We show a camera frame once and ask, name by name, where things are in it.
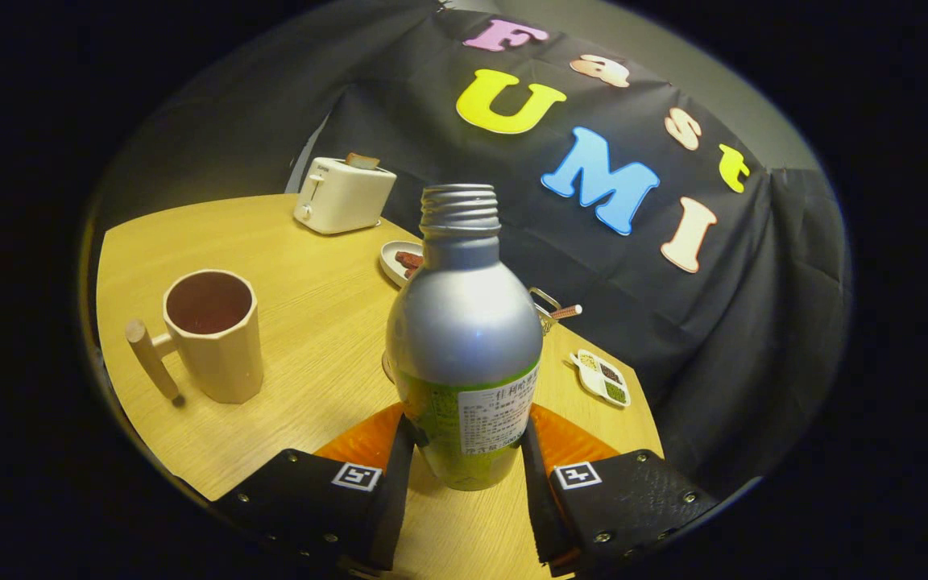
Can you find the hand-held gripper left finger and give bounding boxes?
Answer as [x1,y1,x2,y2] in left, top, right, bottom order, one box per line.
[210,401,418,574]

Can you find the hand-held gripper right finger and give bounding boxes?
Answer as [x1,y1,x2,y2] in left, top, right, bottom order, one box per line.
[519,403,723,577]

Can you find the silver juice bottle green label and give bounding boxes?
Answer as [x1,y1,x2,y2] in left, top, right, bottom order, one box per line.
[386,184,544,492]

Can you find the beige cup with wooden handle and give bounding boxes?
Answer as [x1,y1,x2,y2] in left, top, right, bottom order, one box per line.
[126,269,265,406]

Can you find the white divided condiment dish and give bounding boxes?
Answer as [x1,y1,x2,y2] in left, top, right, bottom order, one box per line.
[569,349,632,408]

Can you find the wooden table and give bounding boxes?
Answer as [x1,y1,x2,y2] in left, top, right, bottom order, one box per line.
[96,193,665,580]

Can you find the small white plate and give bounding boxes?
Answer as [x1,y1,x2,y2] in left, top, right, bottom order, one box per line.
[379,240,425,288]

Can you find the black backdrop cloth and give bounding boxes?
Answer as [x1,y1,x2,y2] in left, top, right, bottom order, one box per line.
[93,0,851,500]

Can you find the white toaster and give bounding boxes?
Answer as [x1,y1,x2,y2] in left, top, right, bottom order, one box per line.
[293,153,398,236]

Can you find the wire coil holder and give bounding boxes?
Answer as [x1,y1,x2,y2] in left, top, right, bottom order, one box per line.
[528,288,561,335]

